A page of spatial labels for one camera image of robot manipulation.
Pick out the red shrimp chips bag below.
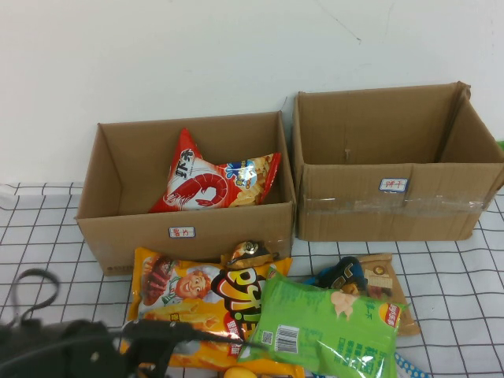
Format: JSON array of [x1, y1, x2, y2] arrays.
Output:
[[148, 128, 283, 213]]

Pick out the brown wafer snack pack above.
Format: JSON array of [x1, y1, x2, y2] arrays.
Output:
[[356, 253, 421, 337]]

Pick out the blue dotted snack pack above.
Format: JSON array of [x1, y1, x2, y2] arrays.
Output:
[[393, 350, 428, 378]]

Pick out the white black-grid tablecloth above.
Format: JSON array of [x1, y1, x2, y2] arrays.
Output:
[[0, 181, 504, 378]]

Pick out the cardboard box labelled biscuits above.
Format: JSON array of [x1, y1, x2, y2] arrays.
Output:
[[291, 81, 504, 242]]

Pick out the black camera cable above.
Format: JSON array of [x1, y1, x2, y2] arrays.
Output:
[[0, 269, 264, 378]]

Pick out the blue black snack pack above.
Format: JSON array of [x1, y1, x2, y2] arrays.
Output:
[[302, 255, 369, 295]]

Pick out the small brown gold snack pack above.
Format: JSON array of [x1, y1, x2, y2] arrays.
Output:
[[220, 239, 280, 271]]

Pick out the cardboard box labelled chips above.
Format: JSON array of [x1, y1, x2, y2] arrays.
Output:
[[75, 111, 297, 276]]

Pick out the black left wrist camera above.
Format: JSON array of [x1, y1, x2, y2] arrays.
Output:
[[120, 319, 206, 343]]

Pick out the large orange snack bag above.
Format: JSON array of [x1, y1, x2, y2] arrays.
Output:
[[120, 246, 306, 378]]

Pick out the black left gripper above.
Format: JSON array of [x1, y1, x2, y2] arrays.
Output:
[[117, 336, 204, 378]]

